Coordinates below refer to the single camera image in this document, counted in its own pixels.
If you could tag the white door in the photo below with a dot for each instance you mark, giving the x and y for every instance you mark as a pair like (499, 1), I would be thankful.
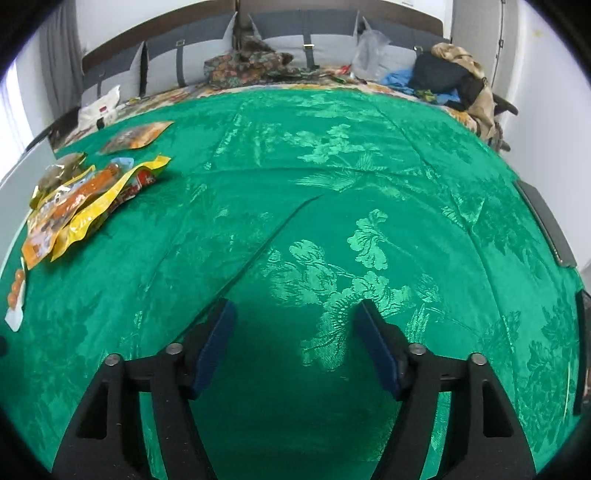
(475, 37)

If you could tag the white storage box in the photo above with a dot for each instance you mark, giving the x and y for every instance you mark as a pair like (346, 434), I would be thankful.
(18, 184)

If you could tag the floral bedsheet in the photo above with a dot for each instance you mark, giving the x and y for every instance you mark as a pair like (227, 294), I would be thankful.
(175, 94)

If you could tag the white plastic bag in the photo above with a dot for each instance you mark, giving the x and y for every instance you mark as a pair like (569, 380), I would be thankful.
(97, 110)

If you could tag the brown orange snack packet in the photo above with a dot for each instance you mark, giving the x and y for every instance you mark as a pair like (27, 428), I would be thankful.
(138, 134)

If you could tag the clear plastic bag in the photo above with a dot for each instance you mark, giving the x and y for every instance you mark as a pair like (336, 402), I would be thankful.
(369, 55)

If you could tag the black bag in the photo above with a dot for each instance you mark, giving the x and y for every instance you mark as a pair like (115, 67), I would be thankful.
(438, 74)

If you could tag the dark bedside cabinet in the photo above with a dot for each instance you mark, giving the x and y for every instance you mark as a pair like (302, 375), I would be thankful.
(60, 129)

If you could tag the blue cloth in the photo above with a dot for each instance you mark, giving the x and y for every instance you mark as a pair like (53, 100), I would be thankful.
(397, 78)

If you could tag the white packet with orange eggs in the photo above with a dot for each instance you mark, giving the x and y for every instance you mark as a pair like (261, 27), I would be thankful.
(17, 288)

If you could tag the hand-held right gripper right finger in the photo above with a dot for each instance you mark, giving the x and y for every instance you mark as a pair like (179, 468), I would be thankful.
(376, 350)

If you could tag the long yellow snack packet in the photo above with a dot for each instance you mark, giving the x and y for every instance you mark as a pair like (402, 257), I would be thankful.
(92, 217)

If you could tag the dark floral garment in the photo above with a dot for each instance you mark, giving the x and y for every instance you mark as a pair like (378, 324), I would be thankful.
(244, 64)

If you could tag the white sheer curtain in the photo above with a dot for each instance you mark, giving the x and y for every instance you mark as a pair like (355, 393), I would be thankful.
(14, 115)

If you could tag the beige patterned scarf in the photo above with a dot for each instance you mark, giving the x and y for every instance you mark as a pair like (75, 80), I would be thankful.
(461, 57)

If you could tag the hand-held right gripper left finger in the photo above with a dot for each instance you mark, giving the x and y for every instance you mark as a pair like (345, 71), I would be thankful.
(214, 350)

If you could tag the black chair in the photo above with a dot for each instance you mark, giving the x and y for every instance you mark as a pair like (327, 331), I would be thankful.
(505, 107)

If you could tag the dark phone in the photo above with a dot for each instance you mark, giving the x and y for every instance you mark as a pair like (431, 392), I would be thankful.
(547, 221)

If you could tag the grey curtain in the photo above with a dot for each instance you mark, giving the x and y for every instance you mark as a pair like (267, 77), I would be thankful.
(60, 55)

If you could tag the dark flat device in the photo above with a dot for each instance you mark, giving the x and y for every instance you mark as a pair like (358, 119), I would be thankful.
(582, 350)

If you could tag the orange drumstick snack packet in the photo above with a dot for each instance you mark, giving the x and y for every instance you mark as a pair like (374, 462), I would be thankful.
(55, 221)

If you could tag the yellow rimmed clear snack packet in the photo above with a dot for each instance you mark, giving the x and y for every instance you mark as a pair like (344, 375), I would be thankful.
(82, 177)

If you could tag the green floral blanket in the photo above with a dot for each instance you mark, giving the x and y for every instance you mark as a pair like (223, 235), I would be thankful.
(323, 207)

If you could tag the olive green pickle packet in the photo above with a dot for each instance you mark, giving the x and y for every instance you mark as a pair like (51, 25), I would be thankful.
(60, 175)

